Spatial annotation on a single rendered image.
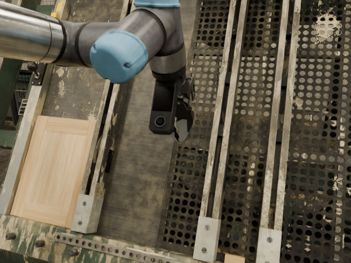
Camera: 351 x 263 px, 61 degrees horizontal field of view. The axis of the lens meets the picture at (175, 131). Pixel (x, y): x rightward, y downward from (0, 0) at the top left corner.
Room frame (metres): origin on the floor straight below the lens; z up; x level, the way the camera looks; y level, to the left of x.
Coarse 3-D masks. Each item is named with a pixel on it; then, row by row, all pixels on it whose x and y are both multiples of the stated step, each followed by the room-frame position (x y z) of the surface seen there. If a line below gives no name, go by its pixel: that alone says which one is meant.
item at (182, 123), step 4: (180, 120) 0.64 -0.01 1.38; (184, 120) 0.63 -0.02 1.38; (176, 124) 0.65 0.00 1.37; (180, 124) 0.64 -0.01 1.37; (184, 124) 0.64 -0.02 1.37; (180, 128) 0.65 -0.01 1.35; (184, 128) 0.65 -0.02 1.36; (180, 132) 0.65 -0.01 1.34; (184, 132) 0.65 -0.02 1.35; (188, 132) 0.65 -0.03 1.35; (180, 136) 0.66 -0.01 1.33; (184, 136) 0.66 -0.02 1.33; (180, 140) 0.67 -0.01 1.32
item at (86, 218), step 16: (128, 0) 1.31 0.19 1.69; (112, 96) 1.09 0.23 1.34; (112, 112) 1.06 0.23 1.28; (96, 128) 1.04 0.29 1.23; (112, 128) 1.05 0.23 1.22; (96, 144) 1.01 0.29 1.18; (112, 144) 1.04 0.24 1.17; (96, 160) 1.00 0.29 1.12; (96, 176) 0.94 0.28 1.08; (80, 192) 0.92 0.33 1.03; (96, 192) 0.91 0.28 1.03; (80, 208) 0.89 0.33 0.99; (96, 208) 0.90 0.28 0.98; (80, 224) 0.85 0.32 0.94; (96, 224) 0.89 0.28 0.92
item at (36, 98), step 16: (64, 0) 1.46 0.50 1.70; (64, 16) 1.44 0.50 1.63; (48, 64) 1.30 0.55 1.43; (48, 80) 1.29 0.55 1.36; (32, 96) 1.23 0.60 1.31; (32, 112) 1.19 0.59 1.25; (32, 128) 1.16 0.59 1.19; (16, 144) 1.13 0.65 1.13; (16, 160) 1.09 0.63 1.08; (16, 176) 1.05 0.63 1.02; (0, 208) 0.99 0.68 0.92
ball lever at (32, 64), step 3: (30, 63) 1.16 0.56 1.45; (33, 63) 1.17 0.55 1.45; (27, 66) 1.16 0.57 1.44; (30, 66) 1.16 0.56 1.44; (33, 66) 1.16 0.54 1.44; (36, 66) 1.17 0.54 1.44; (30, 69) 1.16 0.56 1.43; (33, 69) 1.16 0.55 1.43; (36, 69) 1.17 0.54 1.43; (36, 72) 1.22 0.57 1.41; (36, 75) 1.25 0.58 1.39; (39, 75) 1.26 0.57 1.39; (36, 78) 1.26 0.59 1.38
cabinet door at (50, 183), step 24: (48, 120) 1.17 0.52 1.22; (72, 120) 1.14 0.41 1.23; (48, 144) 1.12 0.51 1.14; (72, 144) 1.09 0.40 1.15; (24, 168) 1.08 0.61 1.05; (48, 168) 1.06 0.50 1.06; (72, 168) 1.03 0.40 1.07; (24, 192) 1.03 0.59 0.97; (48, 192) 1.00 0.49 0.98; (72, 192) 0.98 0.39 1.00; (24, 216) 0.97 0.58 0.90; (48, 216) 0.95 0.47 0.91; (72, 216) 0.93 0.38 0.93
